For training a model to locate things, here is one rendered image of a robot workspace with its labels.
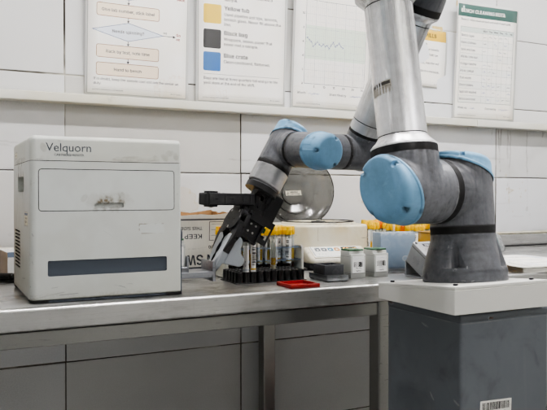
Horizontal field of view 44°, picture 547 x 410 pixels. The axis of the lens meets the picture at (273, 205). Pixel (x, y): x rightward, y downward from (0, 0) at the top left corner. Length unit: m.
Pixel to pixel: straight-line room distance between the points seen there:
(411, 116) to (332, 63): 1.10
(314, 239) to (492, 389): 0.73
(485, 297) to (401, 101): 0.35
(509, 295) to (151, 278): 0.65
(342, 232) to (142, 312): 0.71
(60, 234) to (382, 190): 0.58
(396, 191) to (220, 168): 1.01
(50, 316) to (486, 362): 0.75
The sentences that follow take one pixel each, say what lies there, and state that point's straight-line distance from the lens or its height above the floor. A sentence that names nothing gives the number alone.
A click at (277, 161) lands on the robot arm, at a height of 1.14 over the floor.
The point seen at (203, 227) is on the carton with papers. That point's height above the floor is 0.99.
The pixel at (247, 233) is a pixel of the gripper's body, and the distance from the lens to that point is 1.41.
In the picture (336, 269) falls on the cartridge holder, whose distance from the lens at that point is 1.55.
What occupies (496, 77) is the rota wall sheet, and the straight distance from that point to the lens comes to 2.70.
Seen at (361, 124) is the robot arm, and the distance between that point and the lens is 1.43.
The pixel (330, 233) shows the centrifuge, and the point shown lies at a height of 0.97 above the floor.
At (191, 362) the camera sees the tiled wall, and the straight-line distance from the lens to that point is 2.08.
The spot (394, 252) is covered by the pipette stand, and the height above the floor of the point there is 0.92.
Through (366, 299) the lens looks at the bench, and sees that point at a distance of 1.50.
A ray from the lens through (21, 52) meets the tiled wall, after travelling 1.95.
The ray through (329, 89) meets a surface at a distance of 2.24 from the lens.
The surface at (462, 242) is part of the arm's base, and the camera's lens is 1.24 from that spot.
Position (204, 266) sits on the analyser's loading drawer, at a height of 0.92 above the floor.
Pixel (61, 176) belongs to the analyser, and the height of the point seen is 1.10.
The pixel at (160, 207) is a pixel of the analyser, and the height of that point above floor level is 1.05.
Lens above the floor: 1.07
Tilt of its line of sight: 1 degrees down
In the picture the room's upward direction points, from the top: straight up
